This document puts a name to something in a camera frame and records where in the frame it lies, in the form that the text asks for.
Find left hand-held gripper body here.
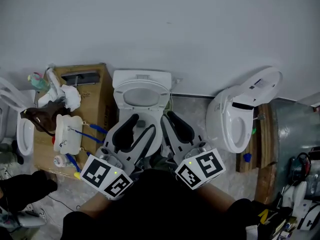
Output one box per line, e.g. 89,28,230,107
79,145,138,201

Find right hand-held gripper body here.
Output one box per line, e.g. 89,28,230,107
174,141,227,191

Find person's left forearm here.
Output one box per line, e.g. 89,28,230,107
76,192,114,219

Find person's right forearm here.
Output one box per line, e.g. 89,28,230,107
199,182,238,210

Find white smart toilet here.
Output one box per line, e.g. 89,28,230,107
205,66,284,155

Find white toilet lid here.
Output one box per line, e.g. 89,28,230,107
123,87,161,108

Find white toilet with tank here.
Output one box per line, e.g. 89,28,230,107
112,69,173,159

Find person's dark trousers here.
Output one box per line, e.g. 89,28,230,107
149,153,176,172

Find large cardboard box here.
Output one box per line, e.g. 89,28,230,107
33,63,117,180

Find small pink white bottle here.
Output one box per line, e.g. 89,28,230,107
53,154,70,169

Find person's black shirt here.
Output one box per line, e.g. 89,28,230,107
61,168,253,240

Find wooden slat platform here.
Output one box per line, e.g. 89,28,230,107
235,103,279,205

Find dark grey flat panel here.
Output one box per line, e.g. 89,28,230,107
60,71,101,86

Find brown leather bag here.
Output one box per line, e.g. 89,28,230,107
19,100,71,138

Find black toolbox with yellow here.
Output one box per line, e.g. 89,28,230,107
254,205,294,240

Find white rounded device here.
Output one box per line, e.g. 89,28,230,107
281,180,308,210

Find black power tool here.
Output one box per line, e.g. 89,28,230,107
289,145,320,185

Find green spray bottle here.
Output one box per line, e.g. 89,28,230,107
27,71,51,93

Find white box with black print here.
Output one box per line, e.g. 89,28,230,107
296,203,320,232

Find white handbag with blue straps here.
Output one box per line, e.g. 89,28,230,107
53,114,109,174

